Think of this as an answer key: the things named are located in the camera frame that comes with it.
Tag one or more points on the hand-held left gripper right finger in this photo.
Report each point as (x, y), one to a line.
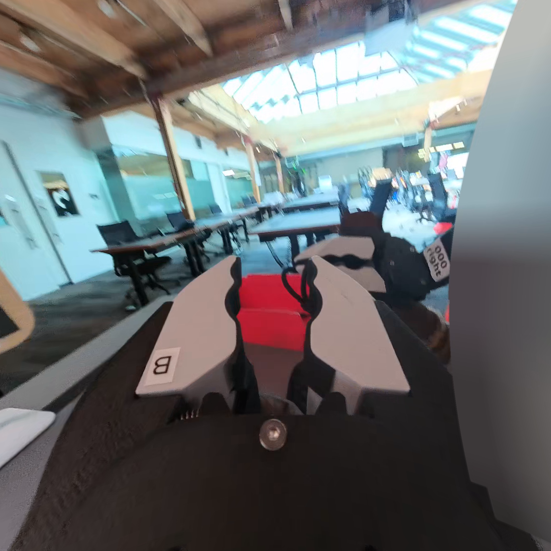
(357, 344)

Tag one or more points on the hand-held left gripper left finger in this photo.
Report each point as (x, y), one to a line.
(193, 335)

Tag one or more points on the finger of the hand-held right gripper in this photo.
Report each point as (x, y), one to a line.
(370, 280)
(344, 247)

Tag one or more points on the red plastic bin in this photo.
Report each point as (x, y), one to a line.
(267, 327)

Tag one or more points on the person's right hand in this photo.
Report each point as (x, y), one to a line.
(426, 323)

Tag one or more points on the wooden office desk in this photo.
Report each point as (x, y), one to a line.
(310, 201)
(301, 224)
(146, 243)

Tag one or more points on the black office chair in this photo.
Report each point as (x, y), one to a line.
(178, 219)
(120, 234)
(381, 196)

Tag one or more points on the wooden pillar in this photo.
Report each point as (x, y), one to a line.
(174, 159)
(252, 172)

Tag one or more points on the wooden book stand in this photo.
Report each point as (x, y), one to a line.
(21, 318)

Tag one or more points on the white door with window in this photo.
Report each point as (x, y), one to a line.
(26, 258)

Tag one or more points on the white ceiling projector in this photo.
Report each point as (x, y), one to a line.
(389, 36)

